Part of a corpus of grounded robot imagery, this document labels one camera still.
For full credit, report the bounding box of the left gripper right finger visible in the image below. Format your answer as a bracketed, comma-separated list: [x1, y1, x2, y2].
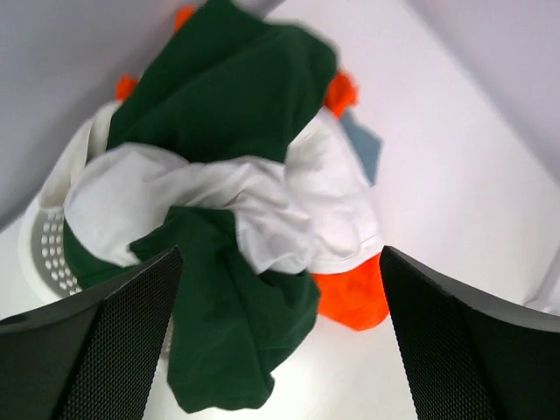
[380, 246, 559, 420]

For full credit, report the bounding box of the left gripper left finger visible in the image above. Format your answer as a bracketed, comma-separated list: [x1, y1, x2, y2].
[1, 248, 182, 419]

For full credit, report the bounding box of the orange t shirt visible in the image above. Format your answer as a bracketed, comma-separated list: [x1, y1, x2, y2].
[115, 5, 196, 101]
[311, 70, 389, 331]

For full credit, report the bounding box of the blue grey t shirt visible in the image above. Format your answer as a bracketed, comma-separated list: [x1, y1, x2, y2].
[340, 111, 382, 186]

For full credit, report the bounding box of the green and pink shirt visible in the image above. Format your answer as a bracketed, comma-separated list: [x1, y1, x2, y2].
[41, 0, 382, 415]

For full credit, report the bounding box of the white plastic laundry basket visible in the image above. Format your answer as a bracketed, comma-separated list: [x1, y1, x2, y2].
[18, 101, 122, 304]

